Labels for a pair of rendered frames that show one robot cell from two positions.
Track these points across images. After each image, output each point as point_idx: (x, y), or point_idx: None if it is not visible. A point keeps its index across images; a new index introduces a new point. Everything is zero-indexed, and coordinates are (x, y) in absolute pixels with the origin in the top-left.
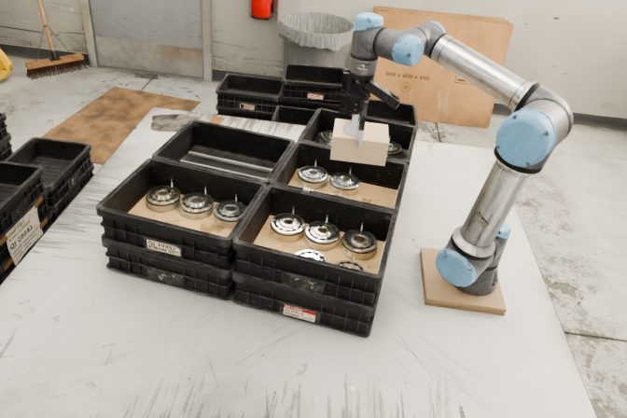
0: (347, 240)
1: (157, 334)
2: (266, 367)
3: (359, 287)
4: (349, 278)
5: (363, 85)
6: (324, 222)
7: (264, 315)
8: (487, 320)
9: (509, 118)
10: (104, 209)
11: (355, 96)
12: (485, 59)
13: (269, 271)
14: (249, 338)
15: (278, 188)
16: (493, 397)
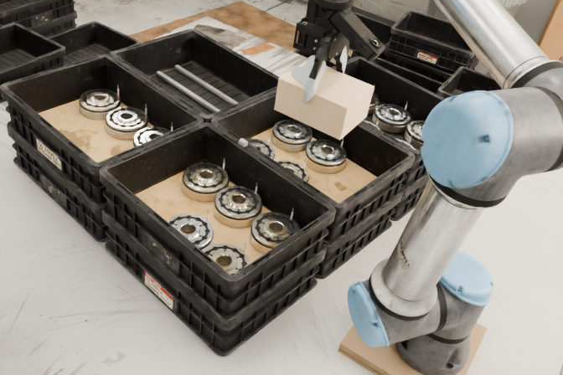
0: (260, 223)
1: (1, 248)
2: (77, 336)
3: (214, 285)
4: (199, 267)
5: (330, 15)
6: (250, 191)
7: (127, 277)
8: None
9: (445, 100)
10: (5, 90)
11: (317, 28)
12: (495, 7)
13: (132, 223)
14: (89, 295)
15: (213, 129)
16: None
